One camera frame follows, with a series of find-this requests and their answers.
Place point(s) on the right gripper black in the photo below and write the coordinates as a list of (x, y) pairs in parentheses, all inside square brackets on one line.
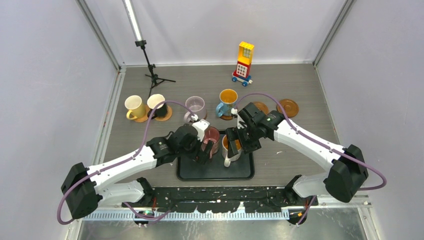
[(248, 147)]

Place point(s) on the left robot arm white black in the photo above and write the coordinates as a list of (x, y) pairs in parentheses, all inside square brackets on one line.
[(87, 188)]

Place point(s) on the dark wooden coaster three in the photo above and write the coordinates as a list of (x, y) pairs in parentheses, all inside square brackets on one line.
[(262, 106)]

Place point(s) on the white cup black outside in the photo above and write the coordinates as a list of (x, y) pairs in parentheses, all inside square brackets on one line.
[(154, 102)]

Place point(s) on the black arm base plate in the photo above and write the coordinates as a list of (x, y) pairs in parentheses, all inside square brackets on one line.
[(255, 199)]

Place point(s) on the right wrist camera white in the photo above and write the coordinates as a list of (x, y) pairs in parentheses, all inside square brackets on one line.
[(239, 116)]

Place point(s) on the dark wooden coaster four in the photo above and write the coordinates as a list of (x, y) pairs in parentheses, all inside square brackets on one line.
[(226, 117)]

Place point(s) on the toy block tower on wheels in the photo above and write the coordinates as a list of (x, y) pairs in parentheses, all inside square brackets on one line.
[(244, 63)]

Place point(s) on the silver microphone on tripod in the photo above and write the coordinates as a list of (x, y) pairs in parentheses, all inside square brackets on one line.
[(141, 43)]

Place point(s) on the dark wooden coaster one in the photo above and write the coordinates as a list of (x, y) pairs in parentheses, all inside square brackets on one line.
[(200, 115)]

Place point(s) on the pink patterned mug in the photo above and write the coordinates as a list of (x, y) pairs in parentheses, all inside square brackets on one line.
[(212, 134)]

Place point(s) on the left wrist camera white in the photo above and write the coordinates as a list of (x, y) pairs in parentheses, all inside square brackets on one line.
[(200, 125)]

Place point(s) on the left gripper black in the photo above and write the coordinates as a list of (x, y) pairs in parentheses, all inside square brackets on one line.
[(198, 155)]

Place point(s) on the dark wooden coaster two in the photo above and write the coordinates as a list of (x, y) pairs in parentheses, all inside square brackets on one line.
[(290, 107)]

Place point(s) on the light woven coaster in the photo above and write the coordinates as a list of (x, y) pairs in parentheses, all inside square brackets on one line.
[(144, 116), (167, 114)]

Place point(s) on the blue mug yellow inside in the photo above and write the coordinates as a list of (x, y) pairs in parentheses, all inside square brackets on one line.
[(227, 97)]

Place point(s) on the lilac textured mug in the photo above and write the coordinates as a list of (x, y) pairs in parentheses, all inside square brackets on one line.
[(195, 104)]

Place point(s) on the black serving tray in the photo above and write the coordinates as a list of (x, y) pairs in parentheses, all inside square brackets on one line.
[(214, 169)]

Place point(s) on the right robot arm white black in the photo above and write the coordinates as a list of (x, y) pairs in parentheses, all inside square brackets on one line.
[(344, 166)]

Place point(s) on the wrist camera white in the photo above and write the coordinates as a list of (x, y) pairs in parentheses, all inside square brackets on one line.
[(239, 116), (200, 125)]

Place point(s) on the white mug orange inside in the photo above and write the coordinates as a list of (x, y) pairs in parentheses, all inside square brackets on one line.
[(225, 150)]

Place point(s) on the cream cup yellow handle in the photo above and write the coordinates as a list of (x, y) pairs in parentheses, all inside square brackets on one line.
[(131, 103)]

